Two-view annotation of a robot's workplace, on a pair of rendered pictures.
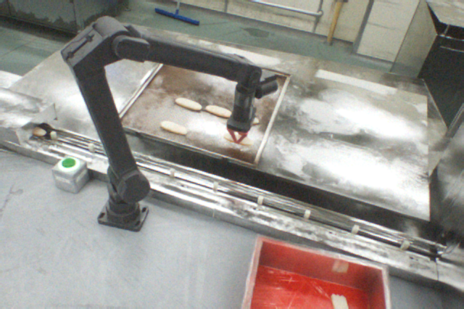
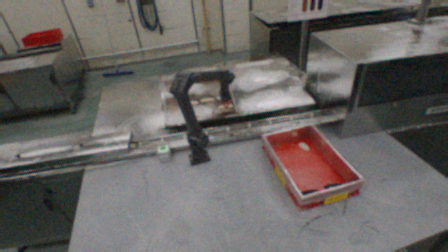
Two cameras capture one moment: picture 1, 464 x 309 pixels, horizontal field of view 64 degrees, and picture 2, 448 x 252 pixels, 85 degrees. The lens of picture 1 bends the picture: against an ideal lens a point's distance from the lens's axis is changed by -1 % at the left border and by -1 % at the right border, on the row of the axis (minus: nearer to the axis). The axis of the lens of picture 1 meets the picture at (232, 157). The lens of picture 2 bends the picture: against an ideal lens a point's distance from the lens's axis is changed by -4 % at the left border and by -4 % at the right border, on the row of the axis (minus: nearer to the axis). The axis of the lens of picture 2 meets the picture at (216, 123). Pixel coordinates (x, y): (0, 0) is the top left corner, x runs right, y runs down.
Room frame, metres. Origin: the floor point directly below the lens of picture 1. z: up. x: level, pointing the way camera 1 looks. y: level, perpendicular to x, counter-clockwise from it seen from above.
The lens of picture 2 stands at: (-0.41, 0.44, 1.85)
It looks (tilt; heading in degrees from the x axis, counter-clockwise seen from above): 36 degrees down; 345
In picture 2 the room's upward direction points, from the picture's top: 7 degrees counter-clockwise
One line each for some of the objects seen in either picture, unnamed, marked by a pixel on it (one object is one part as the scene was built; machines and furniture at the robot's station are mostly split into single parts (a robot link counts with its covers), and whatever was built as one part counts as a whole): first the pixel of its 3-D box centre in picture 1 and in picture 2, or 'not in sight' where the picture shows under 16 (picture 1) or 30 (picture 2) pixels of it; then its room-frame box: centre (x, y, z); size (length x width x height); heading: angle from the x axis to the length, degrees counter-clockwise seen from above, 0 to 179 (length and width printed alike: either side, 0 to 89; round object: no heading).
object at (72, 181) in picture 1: (72, 178); (165, 155); (0.77, 0.46, 0.84); 0.08 x 0.08 x 0.11; 78
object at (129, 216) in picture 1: (122, 206); (198, 153); (0.67, 0.27, 0.86); 0.12 x 0.09 x 0.08; 86
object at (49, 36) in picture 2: not in sight; (43, 37); (4.30, 1.82, 0.94); 0.51 x 0.36 x 0.13; 82
